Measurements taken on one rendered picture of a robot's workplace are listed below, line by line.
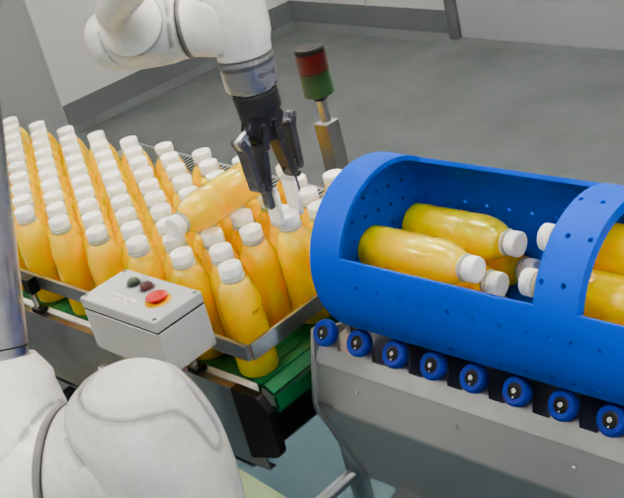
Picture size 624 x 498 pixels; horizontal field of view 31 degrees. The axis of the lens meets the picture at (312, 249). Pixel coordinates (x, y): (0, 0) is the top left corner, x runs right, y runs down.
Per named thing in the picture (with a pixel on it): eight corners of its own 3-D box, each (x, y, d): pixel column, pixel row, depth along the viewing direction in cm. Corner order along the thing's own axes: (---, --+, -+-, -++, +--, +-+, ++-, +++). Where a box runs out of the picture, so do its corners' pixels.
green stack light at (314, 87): (320, 101, 222) (314, 77, 220) (297, 98, 226) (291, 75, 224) (341, 88, 226) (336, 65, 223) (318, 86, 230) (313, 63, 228)
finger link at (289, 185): (279, 176, 187) (282, 174, 187) (289, 212, 190) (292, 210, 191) (291, 178, 185) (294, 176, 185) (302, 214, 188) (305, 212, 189)
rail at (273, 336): (256, 360, 182) (251, 345, 181) (252, 359, 182) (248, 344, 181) (407, 245, 205) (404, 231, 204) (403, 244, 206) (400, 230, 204)
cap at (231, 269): (215, 278, 181) (212, 268, 180) (232, 266, 184) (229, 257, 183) (231, 282, 179) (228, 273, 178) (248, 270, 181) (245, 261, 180)
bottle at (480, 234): (394, 225, 175) (491, 245, 162) (417, 193, 177) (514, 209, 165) (412, 254, 179) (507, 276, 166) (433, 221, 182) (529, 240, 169)
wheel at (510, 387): (530, 378, 154) (537, 379, 156) (504, 371, 157) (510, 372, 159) (522, 410, 154) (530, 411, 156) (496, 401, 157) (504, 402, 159)
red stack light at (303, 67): (314, 77, 220) (310, 58, 218) (291, 75, 224) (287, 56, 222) (336, 65, 223) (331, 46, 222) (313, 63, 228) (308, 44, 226)
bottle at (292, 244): (287, 319, 197) (261, 228, 189) (314, 299, 201) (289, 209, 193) (315, 328, 192) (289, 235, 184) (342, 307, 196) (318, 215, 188)
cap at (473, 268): (475, 279, 161) (485, 282, 160) (458, 283, 158) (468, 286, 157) (477, 253, 160) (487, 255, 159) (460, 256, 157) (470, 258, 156)
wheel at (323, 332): (334, 321, 180) (342, 322, 181) (314, 315, 183) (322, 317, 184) (328, 348, 180) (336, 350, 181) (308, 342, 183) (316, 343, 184)
